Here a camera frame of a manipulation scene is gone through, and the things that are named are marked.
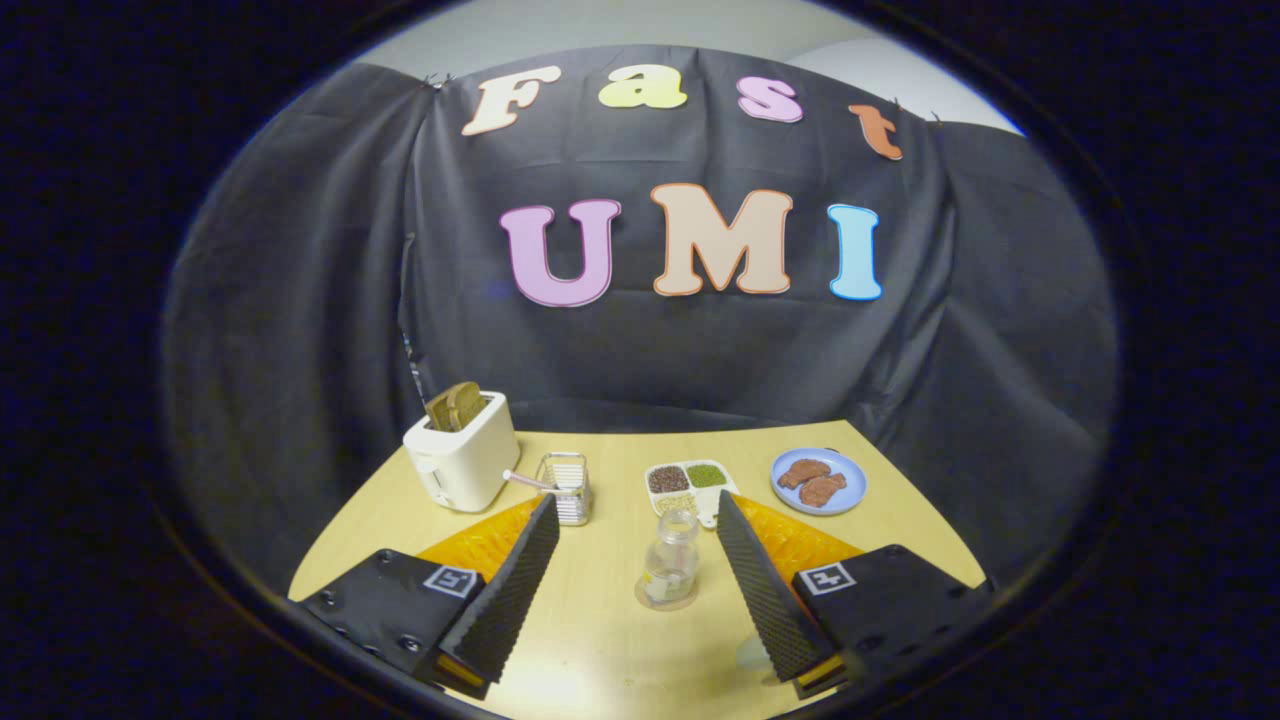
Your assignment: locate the white toaster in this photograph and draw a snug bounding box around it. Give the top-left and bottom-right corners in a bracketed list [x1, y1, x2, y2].
[403, 391, 522, 514]

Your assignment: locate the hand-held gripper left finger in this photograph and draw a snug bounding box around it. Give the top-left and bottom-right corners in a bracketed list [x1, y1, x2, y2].
[300, 494, 561, 700]

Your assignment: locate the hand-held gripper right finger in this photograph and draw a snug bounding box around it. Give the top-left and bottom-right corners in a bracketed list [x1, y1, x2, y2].
[716, 490, 992, 700]

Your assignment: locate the clear glass bottle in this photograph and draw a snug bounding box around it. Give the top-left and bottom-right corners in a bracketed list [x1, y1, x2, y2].
[642, 510, 701, 605]

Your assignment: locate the wooden table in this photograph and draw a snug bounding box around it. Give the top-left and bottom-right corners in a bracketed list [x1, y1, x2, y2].
[288, 420, 987, 720]

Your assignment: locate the black backdrop cloth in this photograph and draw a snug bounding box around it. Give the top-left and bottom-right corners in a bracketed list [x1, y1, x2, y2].
[160, 45, 1119, 603]

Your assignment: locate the white divided dish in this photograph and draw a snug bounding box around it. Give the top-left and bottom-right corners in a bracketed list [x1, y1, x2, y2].
[644, 459, 739, 529]

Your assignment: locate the blue plate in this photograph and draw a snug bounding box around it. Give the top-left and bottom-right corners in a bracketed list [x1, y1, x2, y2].
[770, 447, 868, 516]

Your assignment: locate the clear ribbed glass cup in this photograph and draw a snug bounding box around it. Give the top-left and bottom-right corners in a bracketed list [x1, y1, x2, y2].
[536, 452, 593, 527]

